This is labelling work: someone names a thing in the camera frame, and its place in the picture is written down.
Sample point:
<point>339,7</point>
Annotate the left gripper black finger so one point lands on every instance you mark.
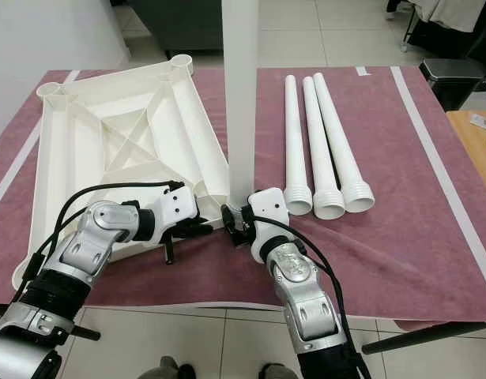
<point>199,234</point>
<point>199,223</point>

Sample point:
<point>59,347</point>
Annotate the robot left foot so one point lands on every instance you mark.
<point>163,369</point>

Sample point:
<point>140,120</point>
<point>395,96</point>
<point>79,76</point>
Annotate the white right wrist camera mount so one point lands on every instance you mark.
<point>268,209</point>

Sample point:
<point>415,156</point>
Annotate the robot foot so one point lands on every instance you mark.
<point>163,369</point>
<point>278,371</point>

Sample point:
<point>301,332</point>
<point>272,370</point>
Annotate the white plastic children table top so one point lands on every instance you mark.
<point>132,126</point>

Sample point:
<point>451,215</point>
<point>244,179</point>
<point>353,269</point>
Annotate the light wooden side table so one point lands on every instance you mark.
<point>476,158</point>

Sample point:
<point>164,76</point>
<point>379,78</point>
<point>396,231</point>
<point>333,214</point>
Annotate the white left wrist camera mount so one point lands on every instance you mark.
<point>175,207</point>

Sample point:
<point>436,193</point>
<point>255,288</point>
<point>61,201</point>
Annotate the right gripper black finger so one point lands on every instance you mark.
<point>231,221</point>
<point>250,213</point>

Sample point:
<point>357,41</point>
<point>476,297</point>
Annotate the black metal table frame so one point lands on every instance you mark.
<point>432,336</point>

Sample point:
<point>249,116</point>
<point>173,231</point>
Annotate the clothes rack with garments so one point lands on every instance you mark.
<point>456,20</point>

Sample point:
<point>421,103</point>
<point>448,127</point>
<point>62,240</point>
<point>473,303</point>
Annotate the short white tape piece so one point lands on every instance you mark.
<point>362,71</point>

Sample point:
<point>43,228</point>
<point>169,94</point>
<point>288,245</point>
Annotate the silver black trash bin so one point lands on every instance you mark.
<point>452,75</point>

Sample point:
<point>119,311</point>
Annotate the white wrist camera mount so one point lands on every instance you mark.
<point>268,209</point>
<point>175,207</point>

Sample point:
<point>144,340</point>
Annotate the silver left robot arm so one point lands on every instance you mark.
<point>108,229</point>

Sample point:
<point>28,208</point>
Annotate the dark grey armchair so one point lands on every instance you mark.
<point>179,12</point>

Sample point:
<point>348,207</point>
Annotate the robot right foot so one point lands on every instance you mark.
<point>278,371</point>

